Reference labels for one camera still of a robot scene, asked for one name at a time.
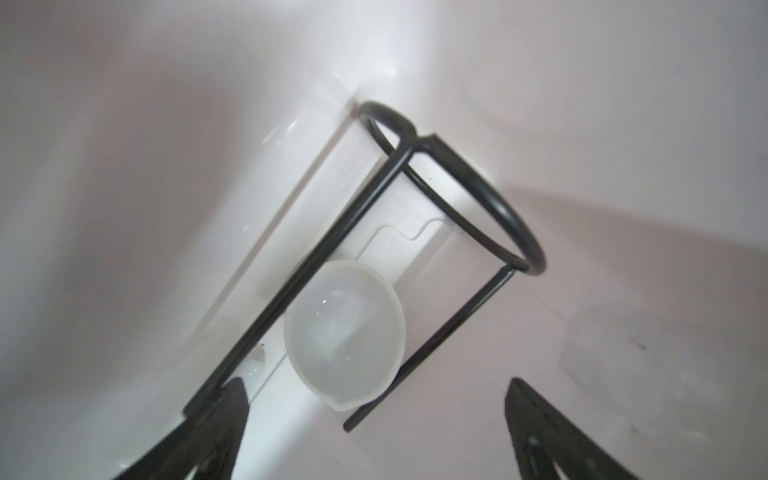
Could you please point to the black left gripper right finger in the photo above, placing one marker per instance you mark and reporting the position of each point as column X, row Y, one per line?
column 549, row 446

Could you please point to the white plastic storage box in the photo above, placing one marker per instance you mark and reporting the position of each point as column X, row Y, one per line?
column 166, row 164

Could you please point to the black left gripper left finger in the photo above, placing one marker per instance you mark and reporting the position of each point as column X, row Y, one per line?
column 204, row 446

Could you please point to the clear glass beaker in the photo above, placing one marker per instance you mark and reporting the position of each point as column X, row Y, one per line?
column 615, row 355

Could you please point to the black wire ring stand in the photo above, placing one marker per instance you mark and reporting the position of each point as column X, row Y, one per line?
column 398, row 138

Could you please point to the white evaporating dish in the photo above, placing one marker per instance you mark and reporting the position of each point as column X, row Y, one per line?
column 345, row 334

